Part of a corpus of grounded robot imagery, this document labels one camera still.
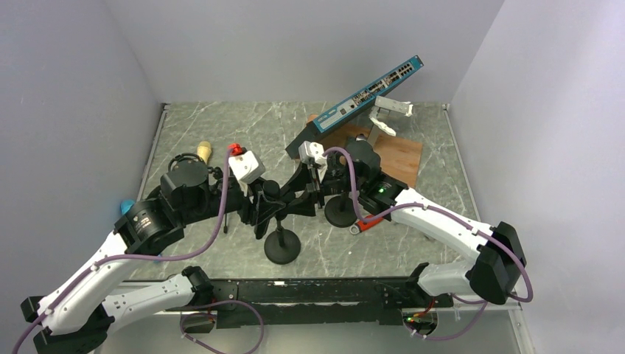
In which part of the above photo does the wooden board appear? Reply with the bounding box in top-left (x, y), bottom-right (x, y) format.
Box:
top-left (298, 119), bottom-right (423, 188)

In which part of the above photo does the cream yellow microphone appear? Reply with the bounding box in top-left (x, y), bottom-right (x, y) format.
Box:
top-left (196, 141), bottom-right (212, 164)

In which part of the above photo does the black round base stand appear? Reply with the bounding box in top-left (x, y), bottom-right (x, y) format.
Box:
top-left (264, 209), bottom-right (301, 265)

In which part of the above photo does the black microphone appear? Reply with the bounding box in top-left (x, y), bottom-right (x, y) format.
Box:
top-left (262, 180), bottom-right (280, 201)

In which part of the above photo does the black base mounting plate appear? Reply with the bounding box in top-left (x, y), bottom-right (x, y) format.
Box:
top-left (180, 277), bottom-right (453, 329)

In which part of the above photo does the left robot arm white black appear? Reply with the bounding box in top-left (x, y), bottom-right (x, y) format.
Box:
top-left (21, 154), bottom-right (284, 353)

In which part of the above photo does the white metal bracket stand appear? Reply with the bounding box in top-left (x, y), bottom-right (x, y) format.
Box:
top-left (366, 96), bottom-right (413, 148)

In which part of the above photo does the black shock mount desk stand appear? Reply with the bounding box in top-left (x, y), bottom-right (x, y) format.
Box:
top-left (324, 151), bottom-right (360, 228)

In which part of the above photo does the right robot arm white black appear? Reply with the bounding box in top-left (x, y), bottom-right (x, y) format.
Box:
top-left (284, 141), bottom-right (534, 306)

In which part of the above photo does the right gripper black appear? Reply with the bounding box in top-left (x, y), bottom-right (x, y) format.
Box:
top-left (277, 160), bottom-right (365, 217)

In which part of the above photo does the blue microphone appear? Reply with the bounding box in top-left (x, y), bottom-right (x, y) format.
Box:
top-left (120, 199), bottom-right (135, 215)

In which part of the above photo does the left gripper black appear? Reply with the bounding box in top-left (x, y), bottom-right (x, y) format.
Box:
top-left (179, 175), bottom-right (286, 225)

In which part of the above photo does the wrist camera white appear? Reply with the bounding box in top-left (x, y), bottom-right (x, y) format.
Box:
top-left (228, 143), bottom-right (266, 184)
top-left (298, 141), bottom-right (328, 181)

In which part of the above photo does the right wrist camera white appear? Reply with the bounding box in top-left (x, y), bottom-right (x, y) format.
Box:
top-left (298, 141), bottom-right (328, 181)

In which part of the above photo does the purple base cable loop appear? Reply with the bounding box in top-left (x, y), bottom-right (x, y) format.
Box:
top-left (179, 299), bottom-right (265, 354)

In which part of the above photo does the blue network switch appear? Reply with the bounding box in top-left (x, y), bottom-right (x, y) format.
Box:
top-left (285, 55), bottom-right (424, 159)

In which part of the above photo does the black tripod shock mount stand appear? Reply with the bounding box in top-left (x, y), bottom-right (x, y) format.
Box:
top-left (160, 153), bottom-right (223, 225)

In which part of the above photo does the red handled adjustable wrench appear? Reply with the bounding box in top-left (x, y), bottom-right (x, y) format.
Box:
top-left (349, 218), bottom-right (384, 235)

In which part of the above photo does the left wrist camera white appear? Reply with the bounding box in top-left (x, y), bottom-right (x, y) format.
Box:
top-left (228, 143), bottom-right (266, 184)

